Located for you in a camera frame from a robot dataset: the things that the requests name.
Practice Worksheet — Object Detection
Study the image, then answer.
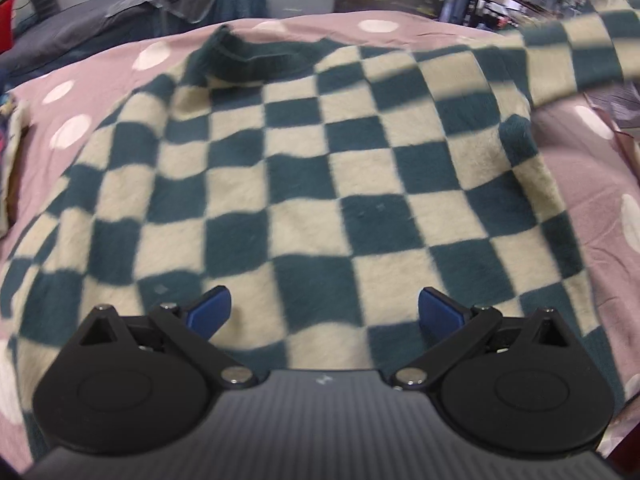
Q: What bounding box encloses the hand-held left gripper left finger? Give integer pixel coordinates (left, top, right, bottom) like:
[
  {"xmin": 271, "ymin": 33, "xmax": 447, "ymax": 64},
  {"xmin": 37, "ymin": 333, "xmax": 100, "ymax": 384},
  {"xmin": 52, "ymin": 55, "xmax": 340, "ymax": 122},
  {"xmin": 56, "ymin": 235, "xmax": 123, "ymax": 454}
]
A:
[{"xmin": 75, "ymin": 286, "xmax": 256, "ymax": 390}]

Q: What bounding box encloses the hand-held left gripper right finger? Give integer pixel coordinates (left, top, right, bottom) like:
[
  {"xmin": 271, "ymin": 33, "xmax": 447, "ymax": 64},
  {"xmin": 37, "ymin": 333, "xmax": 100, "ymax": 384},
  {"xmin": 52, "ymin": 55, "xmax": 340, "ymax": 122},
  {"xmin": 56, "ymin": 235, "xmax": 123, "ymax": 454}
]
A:
[{"xmin": 390, "ymin": 287, "xmax": 574, "ymax": 390}]

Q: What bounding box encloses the green cream checkered blanket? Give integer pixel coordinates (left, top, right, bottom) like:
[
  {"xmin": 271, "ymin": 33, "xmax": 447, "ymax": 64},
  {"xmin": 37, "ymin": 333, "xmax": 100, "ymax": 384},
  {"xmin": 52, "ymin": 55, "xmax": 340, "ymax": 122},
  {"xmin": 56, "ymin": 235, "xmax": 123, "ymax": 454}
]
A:
[{"xmin": 0, "ymin": 0, "xmax": 640, "ymax": 461}]

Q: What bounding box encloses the pink dotted bedsheet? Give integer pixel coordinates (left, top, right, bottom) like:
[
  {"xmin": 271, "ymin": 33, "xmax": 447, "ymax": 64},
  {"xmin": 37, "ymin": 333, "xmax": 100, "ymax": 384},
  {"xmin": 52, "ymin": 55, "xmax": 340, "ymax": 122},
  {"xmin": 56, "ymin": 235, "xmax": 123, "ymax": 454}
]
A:
[{"xmin": 0, "ymin": 10, "xmax": 640, "ymax": 473}]

